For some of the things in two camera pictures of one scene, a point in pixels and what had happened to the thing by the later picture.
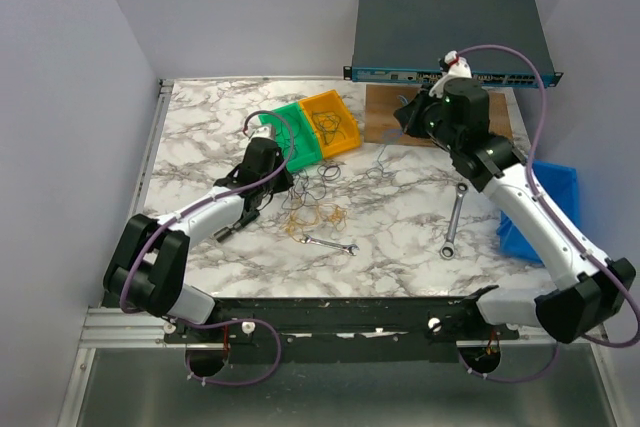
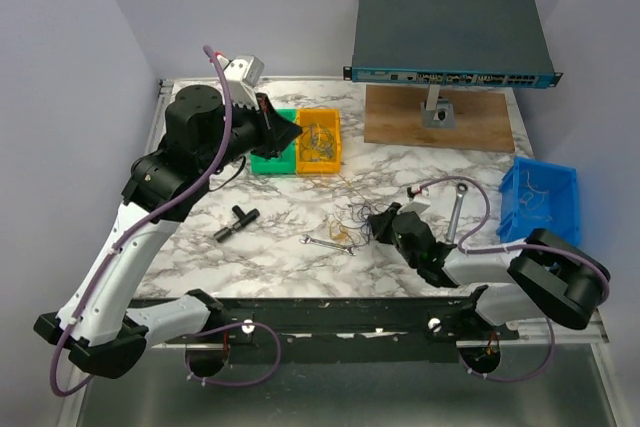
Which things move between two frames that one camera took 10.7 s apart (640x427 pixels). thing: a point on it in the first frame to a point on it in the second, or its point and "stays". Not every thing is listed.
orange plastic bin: (337, 128) to (318, 146)
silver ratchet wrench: (448, 250) stays
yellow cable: (297, 219) to (337, 228)
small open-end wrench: (306, 239) stays
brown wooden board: (383, 101) stays
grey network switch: (402, 38) stays
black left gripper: (285, 182) to (274, 131)
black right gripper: (408, 116) to (382, 222)
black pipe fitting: (248, 217) stays
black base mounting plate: (339, 329) stays
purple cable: (314, 189) to (361, 214)
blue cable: (328, 122) to (317, 142)
